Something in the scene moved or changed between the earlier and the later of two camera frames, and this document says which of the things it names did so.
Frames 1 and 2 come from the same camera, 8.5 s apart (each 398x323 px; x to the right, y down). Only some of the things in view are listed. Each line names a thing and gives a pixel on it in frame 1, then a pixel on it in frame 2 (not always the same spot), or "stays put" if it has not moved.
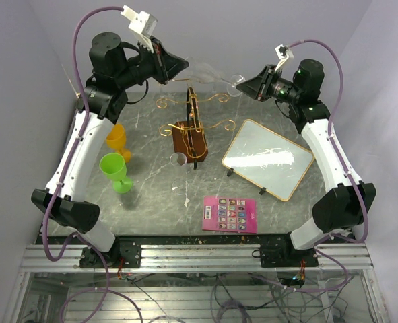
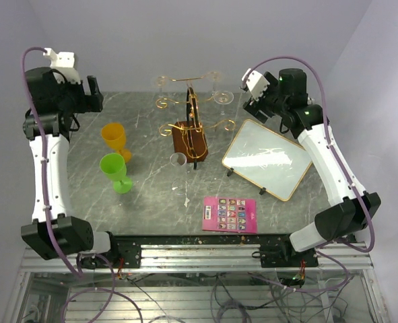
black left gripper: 168,66 → 90,103
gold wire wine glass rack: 189,138 stays put
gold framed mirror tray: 268,159 stays put
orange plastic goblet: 115,140 stays put
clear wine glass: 204,73 → 223,97
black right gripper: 258,87 → 256,108
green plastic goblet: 113,167 stays put
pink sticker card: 229,214 stays put
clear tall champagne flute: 178,162 stays put
